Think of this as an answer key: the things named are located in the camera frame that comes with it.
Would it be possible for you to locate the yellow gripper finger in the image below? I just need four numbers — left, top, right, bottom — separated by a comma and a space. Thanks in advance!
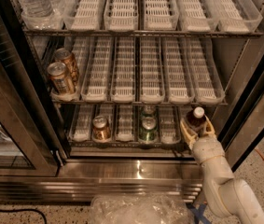
203, 117, 216, 138
180, 118, 198, 149

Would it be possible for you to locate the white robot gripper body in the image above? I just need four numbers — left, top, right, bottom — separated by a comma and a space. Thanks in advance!
192, 136, 225, 164

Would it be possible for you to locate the dark bottle with white cap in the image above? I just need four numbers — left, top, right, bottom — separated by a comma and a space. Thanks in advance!
186, 106, 206, 133

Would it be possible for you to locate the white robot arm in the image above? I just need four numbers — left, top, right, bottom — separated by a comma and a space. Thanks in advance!
180, 118, 264, 224

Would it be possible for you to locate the front green can bottom shelf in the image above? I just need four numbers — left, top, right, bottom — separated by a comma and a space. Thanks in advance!
139, 117, 157, 143

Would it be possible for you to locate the green can shelf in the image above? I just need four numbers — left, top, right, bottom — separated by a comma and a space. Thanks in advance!
141, 105, 157, 118
139, 117, 157, 143

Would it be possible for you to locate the rear green can bottom shelf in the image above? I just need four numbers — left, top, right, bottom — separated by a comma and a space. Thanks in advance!
141, 105, 157, 118

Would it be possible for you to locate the gold can bottom shelf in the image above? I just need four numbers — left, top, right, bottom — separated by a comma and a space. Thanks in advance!
92, 116, 111, 141

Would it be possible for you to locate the gold can shelf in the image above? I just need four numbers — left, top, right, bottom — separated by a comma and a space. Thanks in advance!
47, 62, 76, 94
92, 116, 111, 141
54, 48, 79, 85

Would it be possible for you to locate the stainless steel fridge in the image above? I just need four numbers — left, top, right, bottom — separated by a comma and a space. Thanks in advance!
0, 0, 264, 203

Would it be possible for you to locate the front gold can middle shelf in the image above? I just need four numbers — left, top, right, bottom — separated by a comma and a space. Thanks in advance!
47, 62, 76, 94

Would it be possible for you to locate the rear gold can middle shelf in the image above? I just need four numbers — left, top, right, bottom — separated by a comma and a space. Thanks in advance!
54, 48, 79, 85

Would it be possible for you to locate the glass fridge door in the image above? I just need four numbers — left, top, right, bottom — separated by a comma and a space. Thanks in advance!
0, 0, 69, 177

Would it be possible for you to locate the blue tape cross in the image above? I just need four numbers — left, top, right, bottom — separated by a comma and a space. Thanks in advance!
187, 203, 212, 224

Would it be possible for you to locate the clear plastic bag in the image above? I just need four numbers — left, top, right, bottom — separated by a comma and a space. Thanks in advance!
90, 193, 194, 224

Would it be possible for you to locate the bottom wire shelf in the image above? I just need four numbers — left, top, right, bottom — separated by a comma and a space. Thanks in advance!
69, 140, 189, 149

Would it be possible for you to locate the wire shelf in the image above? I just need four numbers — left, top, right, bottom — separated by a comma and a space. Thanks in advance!
52, 100, 228, 106
23, 29, 264, 38
69, 140, 189, 149

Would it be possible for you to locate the middle wire shelf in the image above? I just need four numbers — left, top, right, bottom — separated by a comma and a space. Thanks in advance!
52, 100, 228, 106

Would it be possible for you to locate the top wire shelf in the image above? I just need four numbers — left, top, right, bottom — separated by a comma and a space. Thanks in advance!
23, 29, 264, 38

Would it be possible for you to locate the black cable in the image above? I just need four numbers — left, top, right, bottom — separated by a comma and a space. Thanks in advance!
0, 199, 49, 224

